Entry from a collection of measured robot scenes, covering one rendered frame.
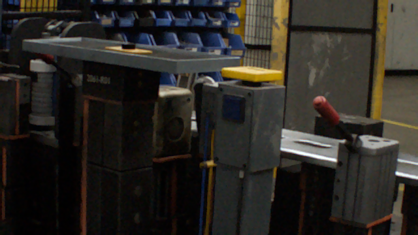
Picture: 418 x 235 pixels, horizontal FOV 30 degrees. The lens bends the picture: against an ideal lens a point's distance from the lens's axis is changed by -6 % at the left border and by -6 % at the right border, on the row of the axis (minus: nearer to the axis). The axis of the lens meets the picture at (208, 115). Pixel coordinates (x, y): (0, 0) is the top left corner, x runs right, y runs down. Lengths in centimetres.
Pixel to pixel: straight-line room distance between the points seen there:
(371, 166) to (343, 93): 383
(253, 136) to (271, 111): 4
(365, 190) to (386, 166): 6
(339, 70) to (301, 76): 35
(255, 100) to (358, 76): 401
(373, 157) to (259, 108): 20
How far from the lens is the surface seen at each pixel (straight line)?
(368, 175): 119
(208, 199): 136
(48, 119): 165
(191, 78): 184
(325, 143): 150
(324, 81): 487
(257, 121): 110
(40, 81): 164
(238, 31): 619
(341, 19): 491
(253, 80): 109
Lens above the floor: 128
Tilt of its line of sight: 9 degrees down
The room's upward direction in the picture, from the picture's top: 3 degrees clockwise
